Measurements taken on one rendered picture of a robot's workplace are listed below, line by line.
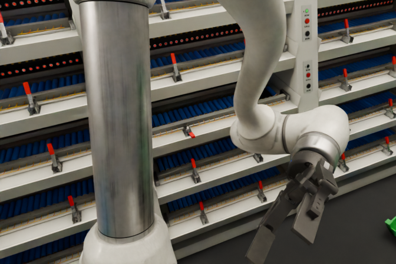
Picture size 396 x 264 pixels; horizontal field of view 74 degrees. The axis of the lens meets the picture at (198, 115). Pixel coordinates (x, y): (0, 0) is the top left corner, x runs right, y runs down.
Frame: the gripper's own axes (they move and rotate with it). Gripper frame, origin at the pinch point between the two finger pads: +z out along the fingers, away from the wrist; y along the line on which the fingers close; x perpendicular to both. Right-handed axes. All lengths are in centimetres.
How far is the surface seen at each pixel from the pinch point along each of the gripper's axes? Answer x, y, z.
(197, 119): 32, 31, -40
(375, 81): -14, 8, -104
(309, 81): 9, 11, -74
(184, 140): 30, 34, -31
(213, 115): 29, 29, -45
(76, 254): 36, 79, 7
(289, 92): 12, 18, -72
